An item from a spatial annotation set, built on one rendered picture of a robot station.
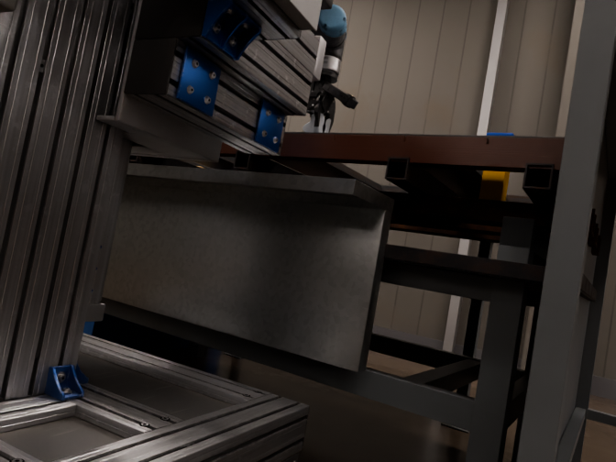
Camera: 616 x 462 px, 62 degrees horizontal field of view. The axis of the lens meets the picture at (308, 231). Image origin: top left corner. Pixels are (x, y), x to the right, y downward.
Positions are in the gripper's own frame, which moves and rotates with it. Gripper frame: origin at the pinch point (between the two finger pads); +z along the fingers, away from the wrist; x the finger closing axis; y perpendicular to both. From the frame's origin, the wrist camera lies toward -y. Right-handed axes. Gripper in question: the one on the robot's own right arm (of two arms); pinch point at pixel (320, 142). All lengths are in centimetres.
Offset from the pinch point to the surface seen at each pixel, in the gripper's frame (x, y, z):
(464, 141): 16.4, -45.6, 3.5
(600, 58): 50, -71, 2
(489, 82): -242, 20, -116
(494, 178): -0.5, -49.0, 7.2
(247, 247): 20.4, 2.8, 33.0
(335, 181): 36.4, -28.1, 18.0
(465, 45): -249, 44, -149
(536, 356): 50, -69, 41
